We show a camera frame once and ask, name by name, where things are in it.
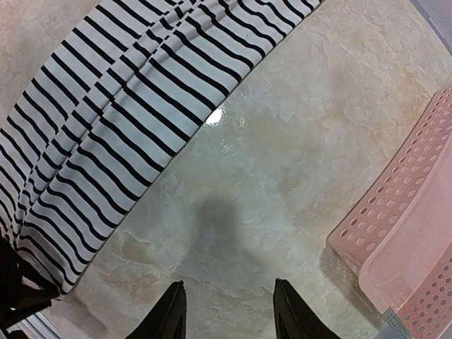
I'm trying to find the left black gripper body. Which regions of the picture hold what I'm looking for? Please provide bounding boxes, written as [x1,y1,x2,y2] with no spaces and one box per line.
[1,239,59,332]

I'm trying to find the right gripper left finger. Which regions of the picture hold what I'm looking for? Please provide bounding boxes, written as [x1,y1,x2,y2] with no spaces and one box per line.
[126,280,186,339]

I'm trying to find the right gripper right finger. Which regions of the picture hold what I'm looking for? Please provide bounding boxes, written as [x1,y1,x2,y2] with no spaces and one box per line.
[273,278,340,339]

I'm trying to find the black white striped garment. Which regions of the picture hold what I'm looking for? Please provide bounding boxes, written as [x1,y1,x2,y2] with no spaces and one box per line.
[1,1,319,296]

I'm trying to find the pink plastic basket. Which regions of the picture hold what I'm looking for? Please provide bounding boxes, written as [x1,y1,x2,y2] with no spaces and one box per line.
[327,88,451,338]

